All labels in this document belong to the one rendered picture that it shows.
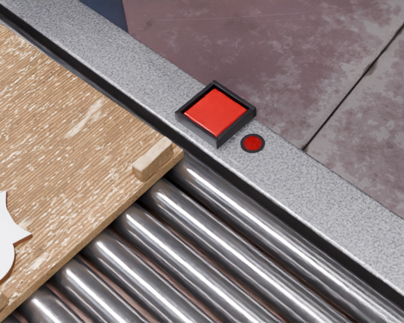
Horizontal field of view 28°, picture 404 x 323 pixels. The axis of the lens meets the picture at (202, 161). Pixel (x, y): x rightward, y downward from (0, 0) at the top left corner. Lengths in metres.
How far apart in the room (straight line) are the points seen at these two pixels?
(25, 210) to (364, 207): 0.41
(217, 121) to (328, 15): 1.53
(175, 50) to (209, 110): 1.40
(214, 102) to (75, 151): 0.19
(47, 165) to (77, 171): 0.04
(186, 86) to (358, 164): 1.12
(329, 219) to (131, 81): 0.34
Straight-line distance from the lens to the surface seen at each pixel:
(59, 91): 1.10
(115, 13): 1.76
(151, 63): 1.14
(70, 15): 1.24
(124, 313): 0.91
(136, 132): 1.03
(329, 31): 2.49
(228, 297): 0.91
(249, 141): 1.03
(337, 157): 2.17
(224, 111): 1.05
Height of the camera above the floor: 1.73
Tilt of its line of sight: 53 degrees down
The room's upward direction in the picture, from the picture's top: 7 degrees counter-clockwise
